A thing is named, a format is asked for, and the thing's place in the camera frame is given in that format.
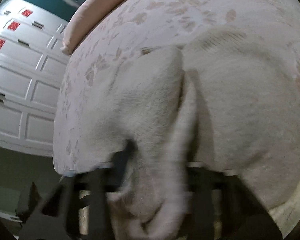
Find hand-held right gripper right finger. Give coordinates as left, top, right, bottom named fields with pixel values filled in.
left=187, top=165, right=283, bottom=240

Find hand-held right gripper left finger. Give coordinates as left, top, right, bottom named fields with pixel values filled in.
left=20, top=142, right=138, bottom=240

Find white knit sweater black hearts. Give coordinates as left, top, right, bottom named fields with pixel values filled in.
left=82, top=27, right=300, bottom=240

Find white fluffy rug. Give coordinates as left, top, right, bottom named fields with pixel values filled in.
left=267, top=172, right=300, bottom=240

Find white wardrobe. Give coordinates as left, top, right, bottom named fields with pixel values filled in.
left=0, top=0, right=73, bottom=157

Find pink duvet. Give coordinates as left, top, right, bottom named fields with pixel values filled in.
left=60, top=0, right=155, bottom=55

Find bed with floral cover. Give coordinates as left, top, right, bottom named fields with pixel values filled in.
left=52, top=0, right=300, bottom=175

